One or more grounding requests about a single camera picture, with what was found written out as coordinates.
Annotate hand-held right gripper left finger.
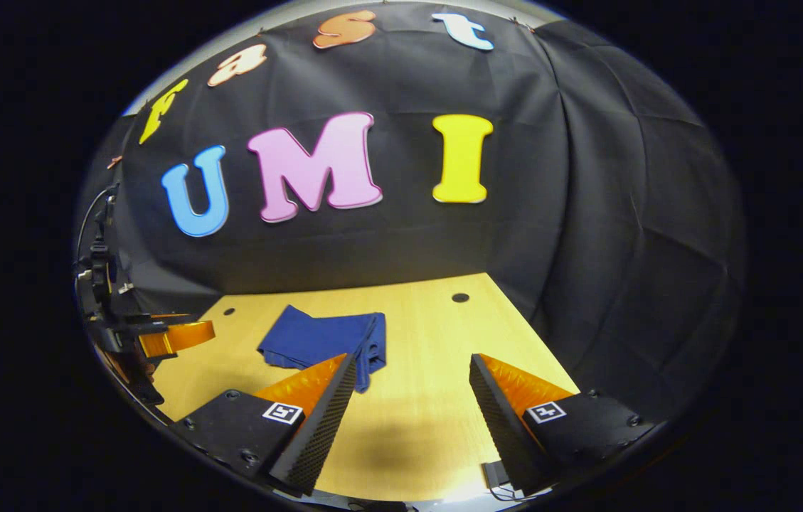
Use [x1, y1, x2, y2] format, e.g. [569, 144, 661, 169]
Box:
[172, 353, 359, 497]

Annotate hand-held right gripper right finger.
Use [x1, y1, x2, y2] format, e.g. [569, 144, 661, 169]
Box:
[469, 353, 659, 497]

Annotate blue jeans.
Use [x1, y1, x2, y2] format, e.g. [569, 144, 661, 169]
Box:
[257, 304, 388, 394]

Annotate black backdrop cloth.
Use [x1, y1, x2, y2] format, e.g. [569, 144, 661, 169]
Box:
[74, 0, 748, 427]

